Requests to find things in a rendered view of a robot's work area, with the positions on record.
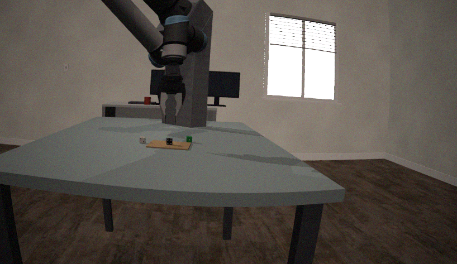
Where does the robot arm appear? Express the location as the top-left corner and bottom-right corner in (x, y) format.
(101, 0), (208, 82)

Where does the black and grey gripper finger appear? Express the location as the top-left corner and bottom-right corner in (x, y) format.
(158, 83), (168, 123)
(175, 83), (186, 123)

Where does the orange flat mat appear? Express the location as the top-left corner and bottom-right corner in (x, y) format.
(146, 140), (191, 150)

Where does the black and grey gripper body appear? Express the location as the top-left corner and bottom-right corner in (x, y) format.
(161, 57), (183, 94)

